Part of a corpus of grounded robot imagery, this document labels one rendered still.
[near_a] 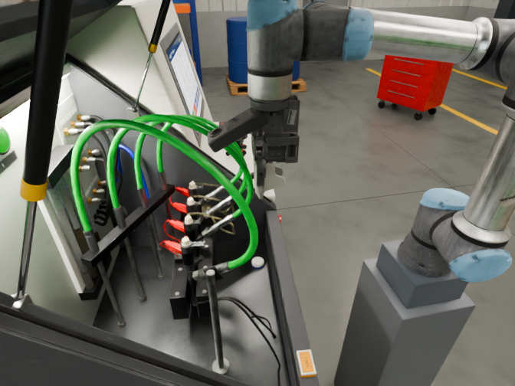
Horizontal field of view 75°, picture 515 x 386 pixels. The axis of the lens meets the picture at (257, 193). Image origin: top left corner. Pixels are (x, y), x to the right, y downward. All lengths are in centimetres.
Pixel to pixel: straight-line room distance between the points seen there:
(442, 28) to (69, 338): 77
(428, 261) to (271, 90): 69
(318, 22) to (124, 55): 57
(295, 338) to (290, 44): 59
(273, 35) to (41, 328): 48
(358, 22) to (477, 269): 59
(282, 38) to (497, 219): 58
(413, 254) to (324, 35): 70
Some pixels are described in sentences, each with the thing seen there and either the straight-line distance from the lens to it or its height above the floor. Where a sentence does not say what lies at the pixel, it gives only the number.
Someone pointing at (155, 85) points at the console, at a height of 136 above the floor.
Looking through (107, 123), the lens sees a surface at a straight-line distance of 59.
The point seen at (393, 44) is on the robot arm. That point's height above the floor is 150.
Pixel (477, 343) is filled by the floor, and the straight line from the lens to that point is 223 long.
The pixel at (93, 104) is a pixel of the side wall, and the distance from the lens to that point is 100.
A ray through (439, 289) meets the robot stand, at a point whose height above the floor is 86.
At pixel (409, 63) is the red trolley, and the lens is 482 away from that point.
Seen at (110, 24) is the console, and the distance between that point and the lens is 97.
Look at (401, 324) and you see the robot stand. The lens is 110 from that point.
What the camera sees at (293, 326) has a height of 95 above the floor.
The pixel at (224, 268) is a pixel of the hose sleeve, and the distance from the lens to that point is 64.
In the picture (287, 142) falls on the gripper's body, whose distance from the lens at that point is 60.
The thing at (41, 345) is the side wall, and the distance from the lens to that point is 46.
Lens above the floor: 162
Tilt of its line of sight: 34 degrees down
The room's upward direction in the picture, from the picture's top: straight up
